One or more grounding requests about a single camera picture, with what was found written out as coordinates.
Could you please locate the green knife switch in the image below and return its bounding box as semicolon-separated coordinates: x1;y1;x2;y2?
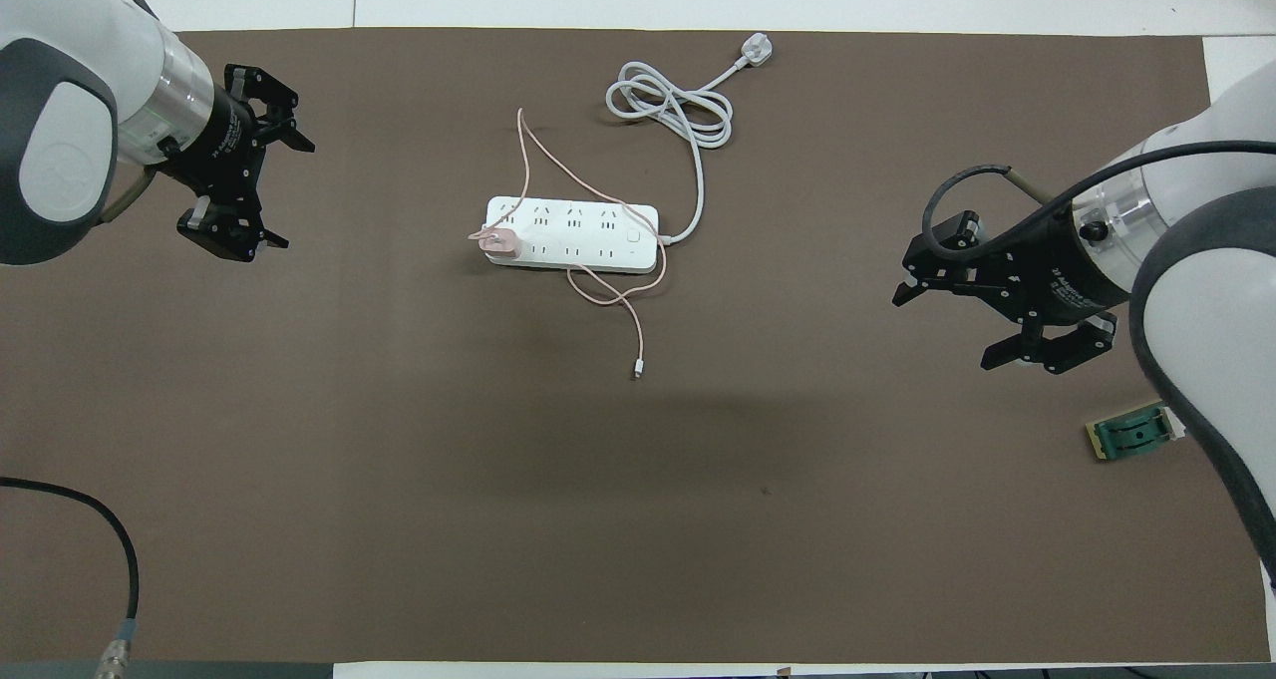
1084;402;1188;462

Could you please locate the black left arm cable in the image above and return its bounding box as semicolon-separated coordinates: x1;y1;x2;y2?
0;476;142;679

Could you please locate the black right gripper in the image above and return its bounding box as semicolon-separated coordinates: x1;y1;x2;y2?
891;209;1128;376

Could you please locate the white power cord with plug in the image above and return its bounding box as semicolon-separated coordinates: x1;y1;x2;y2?
605;33;778;248

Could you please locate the pink charging cable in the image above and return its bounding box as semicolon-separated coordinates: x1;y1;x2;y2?
482;107;668;380

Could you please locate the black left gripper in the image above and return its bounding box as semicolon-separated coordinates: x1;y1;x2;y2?
158;63;317;264

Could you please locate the white power strip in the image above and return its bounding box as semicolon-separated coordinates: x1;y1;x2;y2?
483;194;662;275

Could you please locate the brown table mat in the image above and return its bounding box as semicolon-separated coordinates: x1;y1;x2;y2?
0;28;1273;666

